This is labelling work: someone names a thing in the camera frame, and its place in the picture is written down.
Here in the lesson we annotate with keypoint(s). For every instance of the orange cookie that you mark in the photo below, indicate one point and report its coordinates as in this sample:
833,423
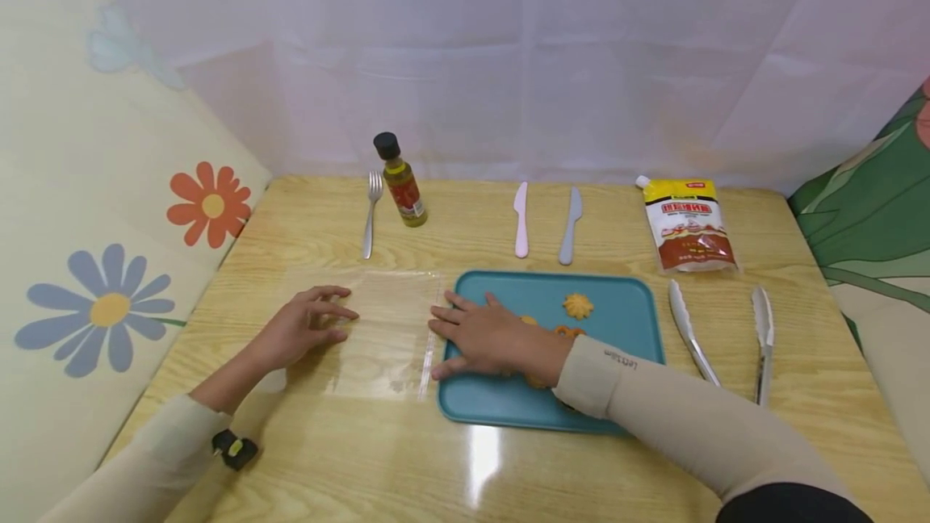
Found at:
569,331
528,320
538,382

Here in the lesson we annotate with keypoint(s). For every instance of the clear plastic bag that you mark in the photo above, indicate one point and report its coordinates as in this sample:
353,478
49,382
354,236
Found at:
389,345

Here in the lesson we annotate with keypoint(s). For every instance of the person's left forearm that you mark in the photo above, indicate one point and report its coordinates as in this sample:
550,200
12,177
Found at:
145,466

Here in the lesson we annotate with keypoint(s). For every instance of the person's right middle finger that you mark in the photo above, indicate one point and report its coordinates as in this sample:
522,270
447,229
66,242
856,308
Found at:
447,313

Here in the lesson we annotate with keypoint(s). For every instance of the teal plastic tray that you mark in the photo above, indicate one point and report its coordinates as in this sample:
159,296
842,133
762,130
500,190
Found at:
625,321

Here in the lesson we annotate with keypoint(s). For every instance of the person's right little finger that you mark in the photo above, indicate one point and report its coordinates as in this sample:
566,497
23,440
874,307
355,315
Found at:
492,300

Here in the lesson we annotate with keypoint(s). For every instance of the metal tongs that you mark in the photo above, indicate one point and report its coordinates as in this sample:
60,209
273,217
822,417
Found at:
689,333

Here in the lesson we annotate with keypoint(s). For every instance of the oil bottle with black cap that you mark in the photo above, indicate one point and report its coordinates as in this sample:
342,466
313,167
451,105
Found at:
403,184

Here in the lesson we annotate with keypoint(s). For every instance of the grey-blue plastic knife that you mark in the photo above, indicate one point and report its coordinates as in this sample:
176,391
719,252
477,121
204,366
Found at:
569,228

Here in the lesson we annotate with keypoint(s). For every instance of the metal fork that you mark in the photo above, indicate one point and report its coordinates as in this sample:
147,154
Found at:
370,216

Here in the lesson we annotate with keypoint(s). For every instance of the person's left index finger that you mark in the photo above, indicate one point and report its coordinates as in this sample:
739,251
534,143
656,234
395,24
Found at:
341,314

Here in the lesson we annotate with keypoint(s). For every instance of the person's right forearm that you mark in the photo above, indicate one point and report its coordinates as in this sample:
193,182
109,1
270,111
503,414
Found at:
690,418

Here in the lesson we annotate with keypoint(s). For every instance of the yellow flower-shaped cookie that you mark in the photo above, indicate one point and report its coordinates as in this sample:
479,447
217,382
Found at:
578,306

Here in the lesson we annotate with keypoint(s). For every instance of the person's left hand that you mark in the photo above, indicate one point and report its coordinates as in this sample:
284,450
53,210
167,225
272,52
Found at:
290,333

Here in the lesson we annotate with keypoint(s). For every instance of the person's left fingers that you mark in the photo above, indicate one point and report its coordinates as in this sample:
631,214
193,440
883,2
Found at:
327,293

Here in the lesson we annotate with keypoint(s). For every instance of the person's right thumb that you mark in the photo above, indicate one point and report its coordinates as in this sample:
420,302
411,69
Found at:
450,366

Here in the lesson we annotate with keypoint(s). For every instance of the person's right index finger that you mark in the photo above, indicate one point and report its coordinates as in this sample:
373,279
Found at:
445,330

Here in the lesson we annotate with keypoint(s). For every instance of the black wrist band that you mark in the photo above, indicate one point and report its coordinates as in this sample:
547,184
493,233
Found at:
234,449

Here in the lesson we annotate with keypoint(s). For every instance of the person's right ring finger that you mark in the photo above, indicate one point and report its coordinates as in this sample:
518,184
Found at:
458,300

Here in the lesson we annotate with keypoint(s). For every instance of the yellow and red sauce pouch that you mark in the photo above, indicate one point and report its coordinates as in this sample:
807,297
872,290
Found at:
689,232

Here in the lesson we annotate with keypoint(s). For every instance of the person's right hand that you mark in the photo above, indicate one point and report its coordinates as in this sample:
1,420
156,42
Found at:
501,341

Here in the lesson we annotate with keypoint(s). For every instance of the person's left thumb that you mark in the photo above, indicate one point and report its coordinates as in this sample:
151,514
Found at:
330,336

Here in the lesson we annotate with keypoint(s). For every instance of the pink plastic knife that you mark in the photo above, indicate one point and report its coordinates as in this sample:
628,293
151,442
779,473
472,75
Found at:
521,220

